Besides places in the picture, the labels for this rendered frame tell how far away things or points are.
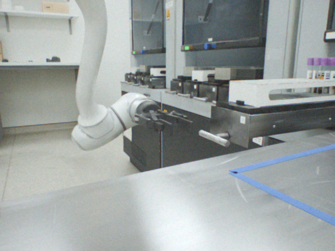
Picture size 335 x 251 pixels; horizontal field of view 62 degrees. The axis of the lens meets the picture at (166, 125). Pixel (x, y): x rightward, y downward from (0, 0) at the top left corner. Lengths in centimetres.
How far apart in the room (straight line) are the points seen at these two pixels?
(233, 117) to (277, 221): 45
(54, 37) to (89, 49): 317
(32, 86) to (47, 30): 74
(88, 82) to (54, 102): 317
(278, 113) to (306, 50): 41
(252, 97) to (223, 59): 117
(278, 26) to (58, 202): 99
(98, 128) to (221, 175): 73
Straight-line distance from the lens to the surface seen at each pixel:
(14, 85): 401
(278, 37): 109
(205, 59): 170
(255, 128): 60
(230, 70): 126
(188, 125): 72
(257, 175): 24
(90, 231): 17
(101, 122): 93
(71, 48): 403
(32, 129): 408
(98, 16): 82
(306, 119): 70
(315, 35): 100
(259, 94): 62
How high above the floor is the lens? 91
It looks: 13 degrees down
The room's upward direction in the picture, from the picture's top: straight up
